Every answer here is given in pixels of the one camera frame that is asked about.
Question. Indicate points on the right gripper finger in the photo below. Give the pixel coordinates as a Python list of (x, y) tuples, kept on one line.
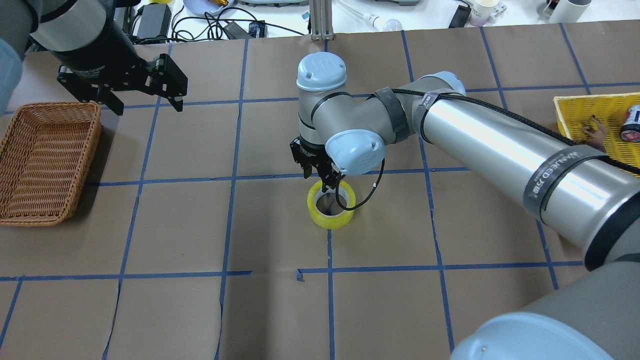
[(330, 181)]

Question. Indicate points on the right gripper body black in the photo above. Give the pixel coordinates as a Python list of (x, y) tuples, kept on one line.
[(311, 154)]

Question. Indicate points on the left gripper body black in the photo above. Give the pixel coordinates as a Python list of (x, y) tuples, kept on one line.
[(102, 52)]

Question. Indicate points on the yellow tape roll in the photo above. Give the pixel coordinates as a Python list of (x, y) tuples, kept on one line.
[(323, 209)]

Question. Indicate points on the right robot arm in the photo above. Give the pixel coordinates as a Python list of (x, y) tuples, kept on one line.
[(580, 192)]

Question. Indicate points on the black power adapter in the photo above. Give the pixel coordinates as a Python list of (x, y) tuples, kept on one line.
[(153, 24)]

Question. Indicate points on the brown wicker basket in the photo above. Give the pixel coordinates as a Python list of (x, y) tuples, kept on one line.
[(46, 154)]

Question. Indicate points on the blue plate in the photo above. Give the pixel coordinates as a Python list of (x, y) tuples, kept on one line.
[(200, 7)]

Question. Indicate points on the light bulb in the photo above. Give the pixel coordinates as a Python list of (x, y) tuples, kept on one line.
[(374, 21)]

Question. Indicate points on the white purple cup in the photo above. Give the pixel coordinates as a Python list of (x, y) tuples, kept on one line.
[(481, 11)]

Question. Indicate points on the yellow plastic basket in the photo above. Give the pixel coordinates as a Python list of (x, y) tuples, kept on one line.
[(575, 112)]

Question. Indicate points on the toy lion figure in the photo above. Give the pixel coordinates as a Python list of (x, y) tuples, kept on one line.
[(595, 134)]

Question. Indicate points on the white mug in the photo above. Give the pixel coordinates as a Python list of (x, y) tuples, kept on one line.
[(565, 11)]

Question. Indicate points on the small blue labelled bottle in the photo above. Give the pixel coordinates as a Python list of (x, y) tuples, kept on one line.
[(630, 129)]

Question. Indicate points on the aluminium frame post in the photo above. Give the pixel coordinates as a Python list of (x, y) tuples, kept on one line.
[(321, 20)]

